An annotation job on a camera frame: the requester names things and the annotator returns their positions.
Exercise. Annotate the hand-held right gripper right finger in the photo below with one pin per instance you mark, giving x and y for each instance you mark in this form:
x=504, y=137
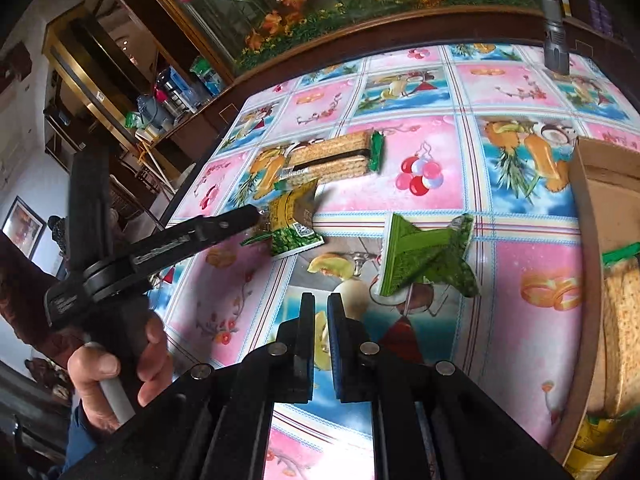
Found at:
x=337, y=355

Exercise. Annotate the framed wall picture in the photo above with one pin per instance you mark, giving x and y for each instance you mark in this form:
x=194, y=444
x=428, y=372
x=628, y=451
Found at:
x=22, y=227

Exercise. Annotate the person's left hand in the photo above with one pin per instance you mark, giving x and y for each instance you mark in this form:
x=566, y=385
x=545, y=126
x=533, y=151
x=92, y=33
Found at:
x=95, y=365

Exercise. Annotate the crinkled green snack packet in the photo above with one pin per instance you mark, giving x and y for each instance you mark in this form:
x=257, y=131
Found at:
x=425, y=260

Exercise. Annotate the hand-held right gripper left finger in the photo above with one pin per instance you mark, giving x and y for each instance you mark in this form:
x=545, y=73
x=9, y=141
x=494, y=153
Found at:
x=305, y=360

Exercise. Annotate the small green snack packet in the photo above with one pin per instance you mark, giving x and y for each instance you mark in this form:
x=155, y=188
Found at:
x=292, y=240

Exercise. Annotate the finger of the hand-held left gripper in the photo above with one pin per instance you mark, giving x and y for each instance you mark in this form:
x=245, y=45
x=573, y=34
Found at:
x=220, y=227

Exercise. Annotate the purple spray can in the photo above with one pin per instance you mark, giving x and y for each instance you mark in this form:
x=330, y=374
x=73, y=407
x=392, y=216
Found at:
x=598, y=10

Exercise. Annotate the grey metal flashlight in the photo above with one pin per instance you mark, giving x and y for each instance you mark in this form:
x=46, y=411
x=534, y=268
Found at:
x=555, y=45

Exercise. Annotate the cardboard box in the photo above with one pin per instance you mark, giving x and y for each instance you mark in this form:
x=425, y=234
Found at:
x=585, y=200

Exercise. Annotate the green-ended cracker packet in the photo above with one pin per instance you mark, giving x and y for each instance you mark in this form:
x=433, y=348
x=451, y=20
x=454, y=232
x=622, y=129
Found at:
x=622, y=340
x=330, y=152

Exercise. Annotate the green plastic bag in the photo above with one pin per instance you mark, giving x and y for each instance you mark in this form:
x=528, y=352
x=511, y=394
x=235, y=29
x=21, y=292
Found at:
x=134, y=120

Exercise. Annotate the bright yellow snack packet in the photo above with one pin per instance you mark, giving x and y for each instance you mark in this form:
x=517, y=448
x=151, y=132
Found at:
x=595, y=440

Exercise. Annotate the green and white carton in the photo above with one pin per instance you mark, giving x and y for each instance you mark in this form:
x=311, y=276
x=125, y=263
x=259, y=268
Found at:
x=207, y=77

